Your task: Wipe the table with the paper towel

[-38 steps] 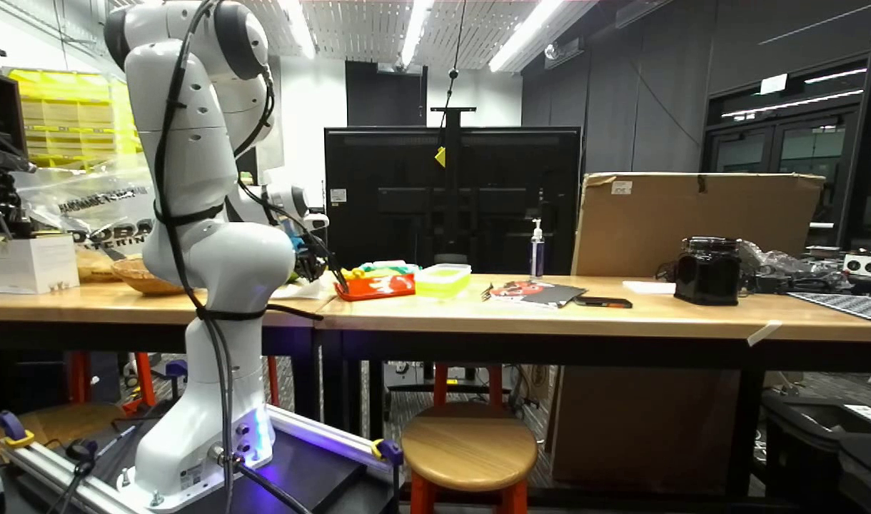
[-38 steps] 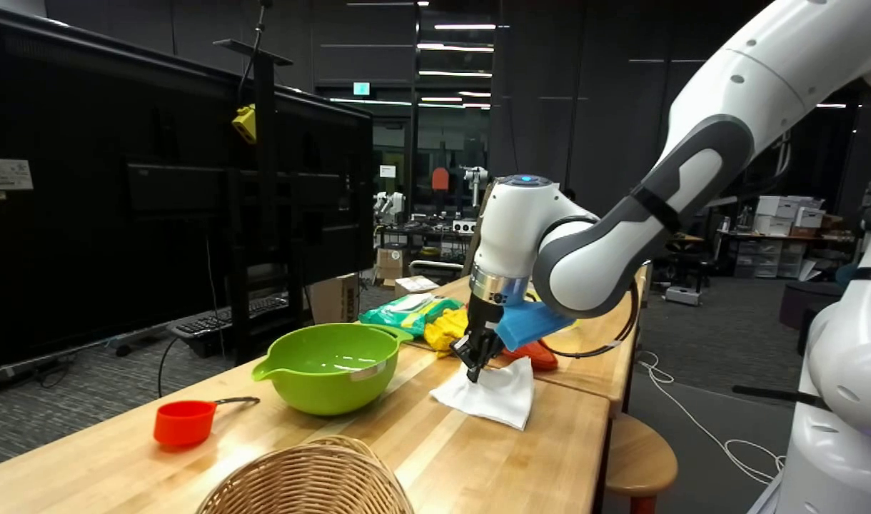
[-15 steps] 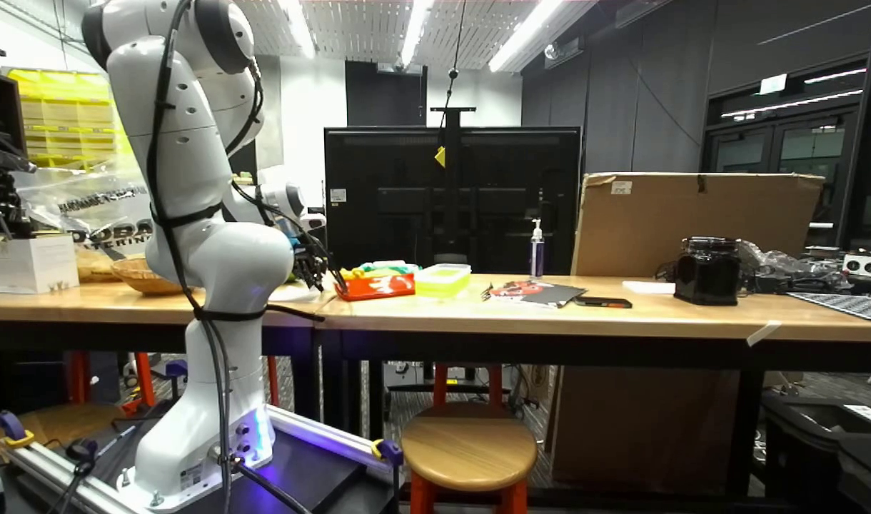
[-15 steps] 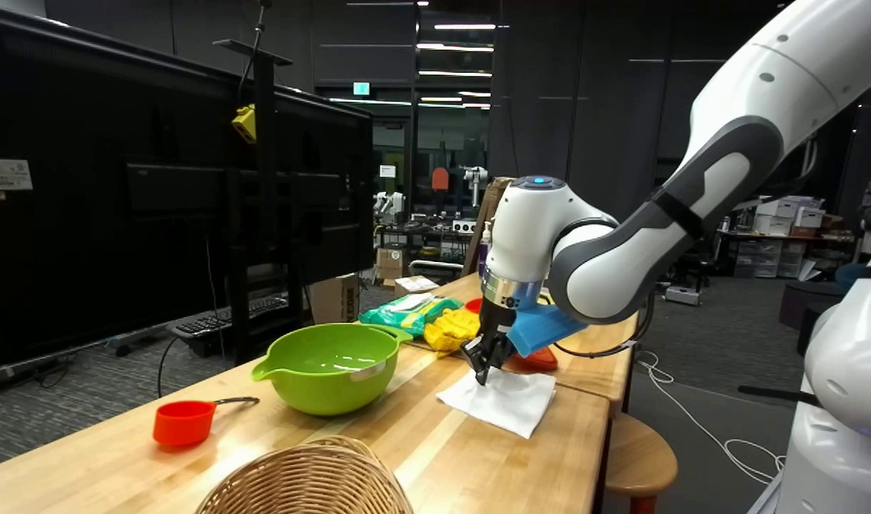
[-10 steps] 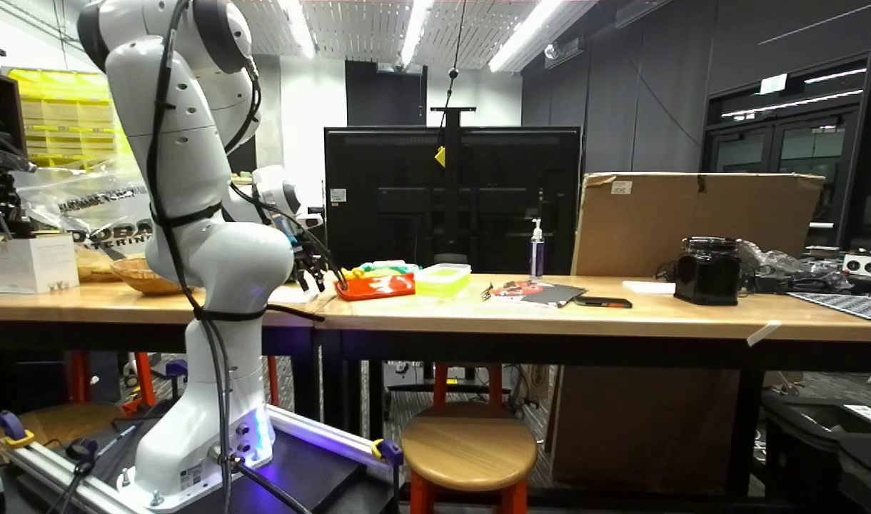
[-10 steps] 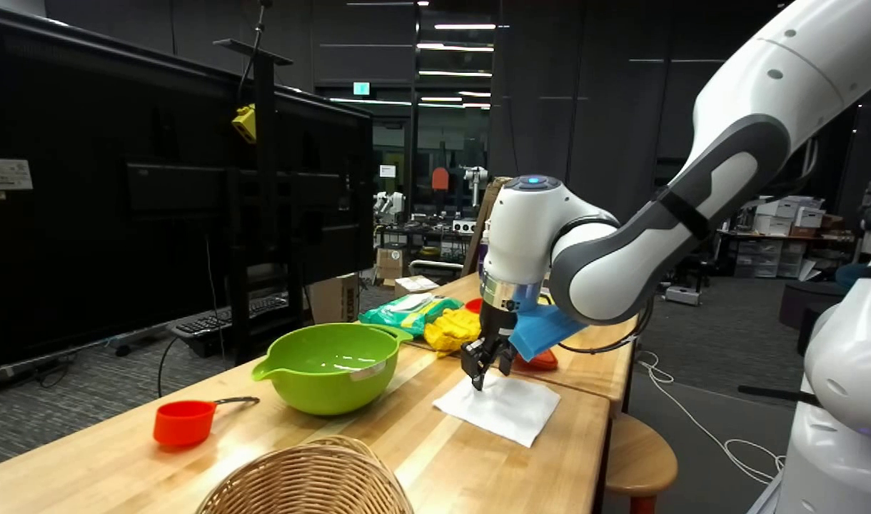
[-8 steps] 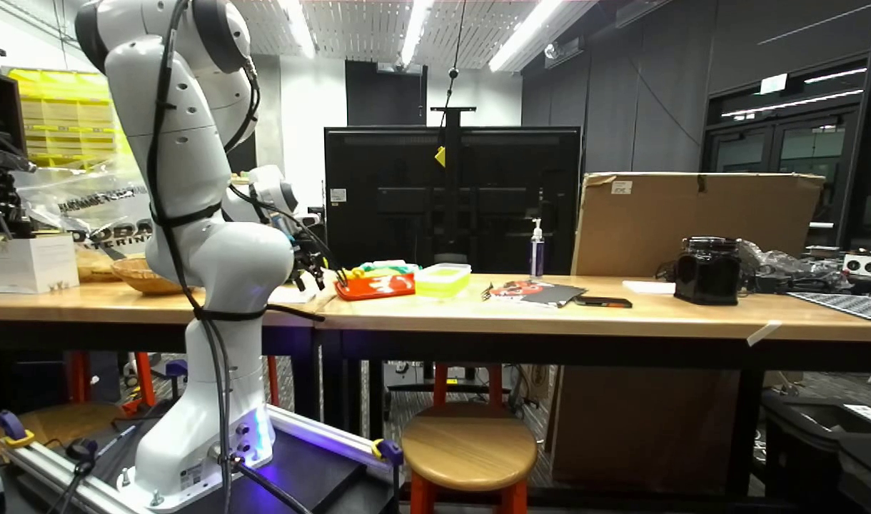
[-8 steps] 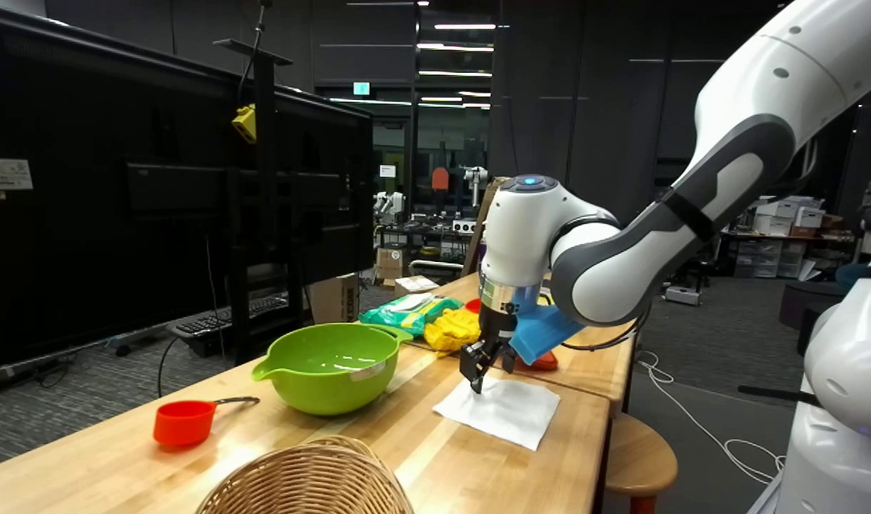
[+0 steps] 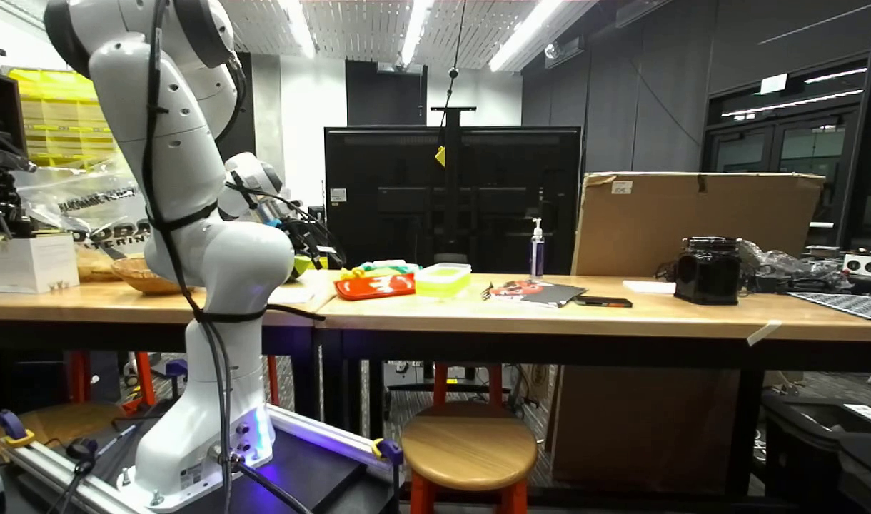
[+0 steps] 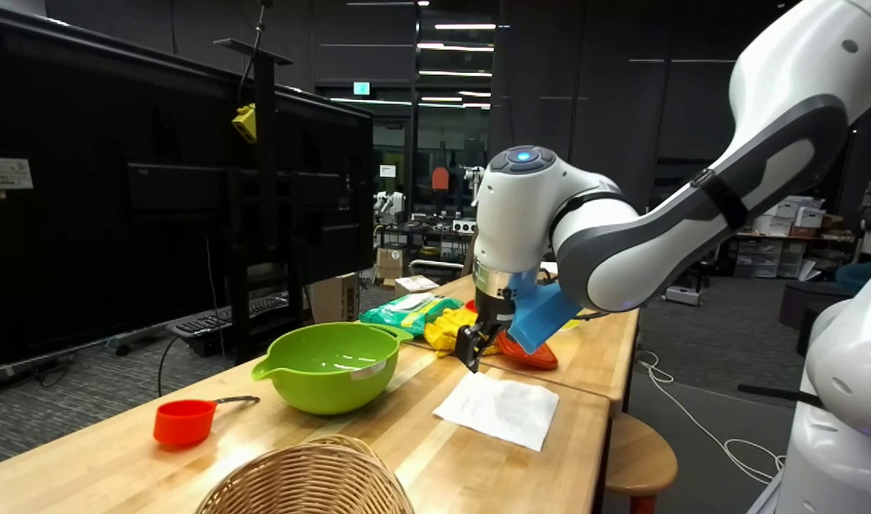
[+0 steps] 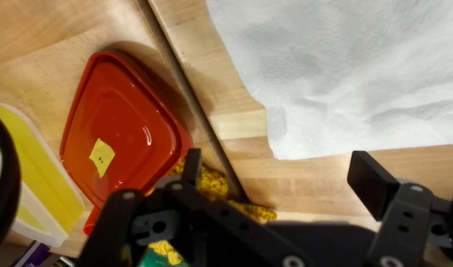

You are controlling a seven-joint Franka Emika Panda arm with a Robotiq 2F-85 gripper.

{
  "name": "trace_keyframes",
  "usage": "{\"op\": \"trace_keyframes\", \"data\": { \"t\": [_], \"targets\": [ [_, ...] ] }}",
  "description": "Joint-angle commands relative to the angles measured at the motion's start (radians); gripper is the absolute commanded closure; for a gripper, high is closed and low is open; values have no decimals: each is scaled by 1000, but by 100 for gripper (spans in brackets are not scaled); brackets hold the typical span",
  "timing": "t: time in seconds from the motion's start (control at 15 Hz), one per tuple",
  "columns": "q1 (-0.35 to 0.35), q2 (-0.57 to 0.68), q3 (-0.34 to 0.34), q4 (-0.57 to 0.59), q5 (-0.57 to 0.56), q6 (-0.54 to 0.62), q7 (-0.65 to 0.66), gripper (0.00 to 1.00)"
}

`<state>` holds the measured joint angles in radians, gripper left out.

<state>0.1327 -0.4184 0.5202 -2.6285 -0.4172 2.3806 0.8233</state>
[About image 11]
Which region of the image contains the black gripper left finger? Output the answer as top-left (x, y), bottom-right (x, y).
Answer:
top-left (77, 148), bottom-right (306, 267)

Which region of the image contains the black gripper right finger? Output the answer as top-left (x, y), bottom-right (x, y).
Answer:
top-left (346, 151), bottom-right (453, 267)

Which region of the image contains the white paper towel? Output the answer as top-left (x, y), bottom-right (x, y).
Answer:
top-left (204, 0), bottom-right (453, 164)

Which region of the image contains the yellow cloth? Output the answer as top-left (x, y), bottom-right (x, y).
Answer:
top-left (144, 156), bottom-right (279, 267)

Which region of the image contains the orange-red plastic container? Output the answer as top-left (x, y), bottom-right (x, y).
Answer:
top-left (58, 50), bottom-right (196, 238)

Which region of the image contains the translucent yellow plastic container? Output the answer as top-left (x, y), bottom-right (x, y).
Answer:
top-left (0, 100), bottom-right (89, 250)

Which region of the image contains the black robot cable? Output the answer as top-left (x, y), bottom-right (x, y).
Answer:
top-left (0, 105), bottom-right (22, 263)

